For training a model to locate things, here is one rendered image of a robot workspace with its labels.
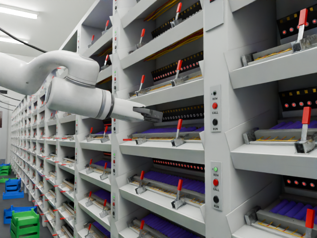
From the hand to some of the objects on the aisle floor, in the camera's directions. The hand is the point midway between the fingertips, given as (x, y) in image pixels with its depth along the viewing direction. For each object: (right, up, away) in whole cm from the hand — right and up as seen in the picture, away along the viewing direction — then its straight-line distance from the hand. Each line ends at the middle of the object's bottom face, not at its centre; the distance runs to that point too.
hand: (153, 116), depth 86 cm
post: (-47, -112, +104) cm, 160 cm away
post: (-11, -108, +44) cm, 117 cm away
